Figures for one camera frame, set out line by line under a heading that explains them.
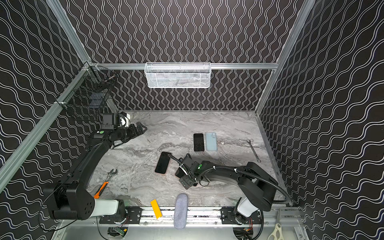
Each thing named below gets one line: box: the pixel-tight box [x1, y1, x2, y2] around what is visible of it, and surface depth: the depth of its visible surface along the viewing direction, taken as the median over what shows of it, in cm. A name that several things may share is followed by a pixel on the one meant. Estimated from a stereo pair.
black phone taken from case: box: [193, 133, 205, 152], surface depth 105 cm
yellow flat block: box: [150, 199, 163, 219], surface depth 78 cm
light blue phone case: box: [206, 132, 218, 152], surface depth 105 cm
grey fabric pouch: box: [173, 193, 189, 230], surface depth 75 cm
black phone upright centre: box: [155, 151, 172, 174], surface depth 94 cm
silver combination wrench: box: [246, 139, 262, 163], surface depth 100 cm
